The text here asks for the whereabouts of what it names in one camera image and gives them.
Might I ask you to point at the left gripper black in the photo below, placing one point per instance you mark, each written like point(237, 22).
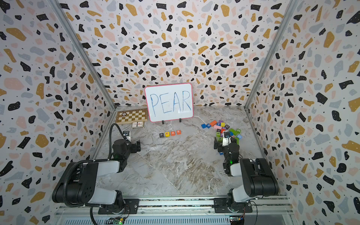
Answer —
point(133, 147)

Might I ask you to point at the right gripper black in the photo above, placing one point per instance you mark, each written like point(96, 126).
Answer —
point(218, 145)

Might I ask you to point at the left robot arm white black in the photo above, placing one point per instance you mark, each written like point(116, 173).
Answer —
point(77, 186)

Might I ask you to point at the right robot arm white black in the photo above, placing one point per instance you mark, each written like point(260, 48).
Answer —
point(258, 179)

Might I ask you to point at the green block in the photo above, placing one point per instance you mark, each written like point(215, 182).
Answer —
point(235, 132)

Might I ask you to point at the playing card box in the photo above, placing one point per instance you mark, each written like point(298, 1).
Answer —
point(138, 124)

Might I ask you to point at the wooden chessboard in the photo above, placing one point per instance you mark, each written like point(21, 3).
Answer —
point(131, 116)

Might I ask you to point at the whiteboard with pink frame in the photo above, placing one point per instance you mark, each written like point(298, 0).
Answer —
point(169, 102)

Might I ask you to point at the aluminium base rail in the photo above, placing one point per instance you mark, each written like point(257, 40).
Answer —
point(183, 210)

